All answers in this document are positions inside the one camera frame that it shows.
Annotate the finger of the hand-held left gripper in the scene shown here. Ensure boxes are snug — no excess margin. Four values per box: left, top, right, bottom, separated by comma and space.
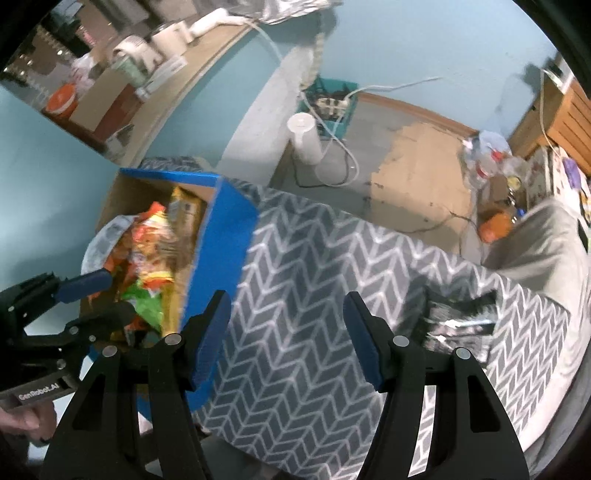
0, 270, 114, 325
9, 301, 138, 359

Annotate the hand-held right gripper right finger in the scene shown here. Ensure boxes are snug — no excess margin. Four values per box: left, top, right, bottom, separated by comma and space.
342, 291, 531, 480

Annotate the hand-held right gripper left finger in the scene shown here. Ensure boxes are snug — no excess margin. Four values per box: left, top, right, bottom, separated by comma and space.
41, 290, 232, 480

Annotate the pile of snack packets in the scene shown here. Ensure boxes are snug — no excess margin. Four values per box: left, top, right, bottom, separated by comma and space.
83, 185, 209, 346

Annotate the cardboard box with blue rim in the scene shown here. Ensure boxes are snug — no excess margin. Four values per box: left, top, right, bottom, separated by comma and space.
81, 168, 259, 412

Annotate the person's left hand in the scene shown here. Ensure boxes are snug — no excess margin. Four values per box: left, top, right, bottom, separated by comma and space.
0, 405, 59, 446

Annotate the grey herringbone blanket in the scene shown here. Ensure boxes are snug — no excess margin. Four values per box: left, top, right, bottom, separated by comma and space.
139, 157, 571, 478

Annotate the black snack packet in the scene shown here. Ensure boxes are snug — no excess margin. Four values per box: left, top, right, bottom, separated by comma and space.
422, 288, 498, 366

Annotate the flat cardboard sheet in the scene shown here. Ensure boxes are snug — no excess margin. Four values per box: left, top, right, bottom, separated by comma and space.
369, 122, 479, 232

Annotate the orange bottle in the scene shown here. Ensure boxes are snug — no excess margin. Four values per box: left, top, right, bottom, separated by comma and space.
478, 210, 514, 241

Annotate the open cardboard box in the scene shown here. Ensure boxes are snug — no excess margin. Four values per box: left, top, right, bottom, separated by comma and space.
69, 67, 140, 145

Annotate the orange bowl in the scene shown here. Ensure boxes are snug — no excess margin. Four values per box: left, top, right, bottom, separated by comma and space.
44, 85, 80, 121

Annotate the grey cloth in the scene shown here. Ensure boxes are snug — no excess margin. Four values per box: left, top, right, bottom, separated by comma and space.
480, 198, 591, 462

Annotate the wooden shelf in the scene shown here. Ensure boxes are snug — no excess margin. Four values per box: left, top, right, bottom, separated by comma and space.
41, 18, 260, 168

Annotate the white cylinder appliance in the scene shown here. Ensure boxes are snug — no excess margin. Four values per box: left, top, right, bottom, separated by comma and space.
286, 113, 324, 165

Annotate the pile of plastic rubbish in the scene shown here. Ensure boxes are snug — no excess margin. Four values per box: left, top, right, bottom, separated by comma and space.
459, 130, 528, 186

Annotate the long white carton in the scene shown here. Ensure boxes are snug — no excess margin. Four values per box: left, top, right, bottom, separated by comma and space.
147, 55, 186, 89

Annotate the white power strip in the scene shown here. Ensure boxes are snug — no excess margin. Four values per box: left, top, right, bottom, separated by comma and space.
308, 95, 350, 117

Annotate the colourful printed mat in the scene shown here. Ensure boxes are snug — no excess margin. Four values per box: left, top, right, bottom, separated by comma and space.
531, 145, 591, 223

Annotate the white cup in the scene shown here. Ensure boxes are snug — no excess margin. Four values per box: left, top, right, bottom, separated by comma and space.
152, 21, 191, 55

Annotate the wooden crate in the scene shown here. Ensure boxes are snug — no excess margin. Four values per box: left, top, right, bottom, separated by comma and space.
508, 78, 591, 177

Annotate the silver foil sheet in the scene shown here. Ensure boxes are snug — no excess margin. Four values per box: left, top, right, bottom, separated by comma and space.
261, 0, 345, 25

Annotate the black cable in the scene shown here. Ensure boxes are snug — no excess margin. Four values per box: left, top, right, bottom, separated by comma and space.
294, 157, 482, 234

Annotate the white cable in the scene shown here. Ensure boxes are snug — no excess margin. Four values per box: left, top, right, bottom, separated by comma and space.
252, 18, 440, 186

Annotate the braided rope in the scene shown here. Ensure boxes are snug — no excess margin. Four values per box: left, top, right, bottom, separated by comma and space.
302, 14, 331, 89

